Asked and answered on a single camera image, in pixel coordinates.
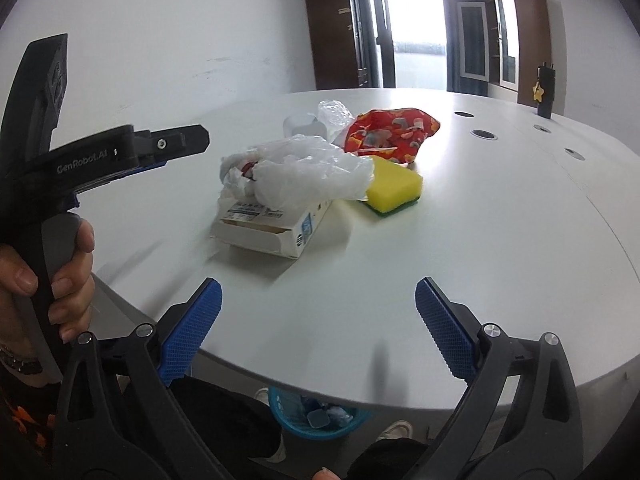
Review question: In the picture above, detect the white plastic bag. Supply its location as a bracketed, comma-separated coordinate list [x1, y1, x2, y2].
[219, 134, 374, 210]

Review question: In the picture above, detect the white cardboard box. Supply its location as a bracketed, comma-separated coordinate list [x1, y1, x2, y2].
[210, 198, 332, 259]

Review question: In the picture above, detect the blue plastic bag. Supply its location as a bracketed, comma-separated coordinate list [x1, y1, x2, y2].
[299, 396, 328, 418]

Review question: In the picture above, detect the yellow green sponge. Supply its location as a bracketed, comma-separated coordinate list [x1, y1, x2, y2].
[363, 156, 423, 217]

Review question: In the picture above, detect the blue plastic trash basket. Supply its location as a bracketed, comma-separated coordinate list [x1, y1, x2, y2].
[267, 387, 370, 441]

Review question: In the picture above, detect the person's left hand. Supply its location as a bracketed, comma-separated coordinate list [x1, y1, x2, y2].
[1, 219, 94, 361]

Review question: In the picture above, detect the white shoe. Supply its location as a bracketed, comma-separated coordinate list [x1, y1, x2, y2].
[376, 419, 413, 441]

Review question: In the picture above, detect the clear plastic bag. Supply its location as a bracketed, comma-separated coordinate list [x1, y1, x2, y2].
[317, 100, 355, 136]

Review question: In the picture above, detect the dark brown wardrobe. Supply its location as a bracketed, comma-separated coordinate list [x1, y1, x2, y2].
[305, 0, 372, 90]

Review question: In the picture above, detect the red patterned snack bag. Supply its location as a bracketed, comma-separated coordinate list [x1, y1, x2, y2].
[344, 107, 440, 165]

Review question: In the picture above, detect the black tumbler with star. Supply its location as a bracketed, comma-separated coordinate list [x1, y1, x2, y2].
[533, 63, 555, 119]

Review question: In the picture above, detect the dark blue curtain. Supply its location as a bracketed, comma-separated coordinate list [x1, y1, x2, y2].
[442, 0, 489, 96]

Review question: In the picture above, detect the brown cabinet with glass door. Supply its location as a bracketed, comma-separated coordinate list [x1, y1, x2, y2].
[486, 0, 552, 106]

